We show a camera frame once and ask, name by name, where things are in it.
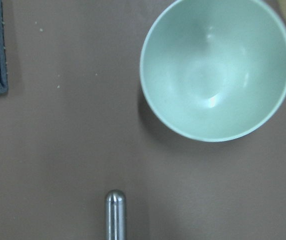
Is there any steel muddler black tip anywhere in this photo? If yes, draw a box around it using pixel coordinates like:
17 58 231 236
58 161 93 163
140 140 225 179
105 189 127 240

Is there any mint green bowl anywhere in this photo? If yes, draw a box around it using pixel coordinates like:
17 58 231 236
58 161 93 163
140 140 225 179
139 0 286 142

